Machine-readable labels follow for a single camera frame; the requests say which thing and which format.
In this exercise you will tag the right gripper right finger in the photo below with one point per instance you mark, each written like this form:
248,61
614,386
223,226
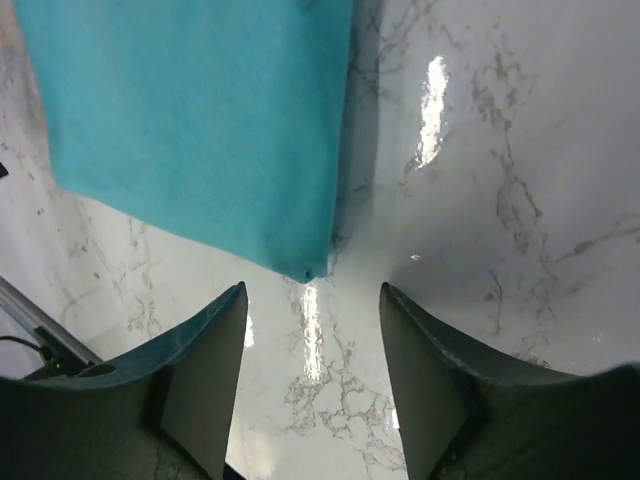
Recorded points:
468,411

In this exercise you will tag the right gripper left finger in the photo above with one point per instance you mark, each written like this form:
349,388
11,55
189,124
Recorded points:
162,410

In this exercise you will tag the teal t-shirt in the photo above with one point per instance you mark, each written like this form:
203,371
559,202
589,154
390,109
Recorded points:
218,121

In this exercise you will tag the aluminium rail at base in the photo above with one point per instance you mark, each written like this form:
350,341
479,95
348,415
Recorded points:
61,352

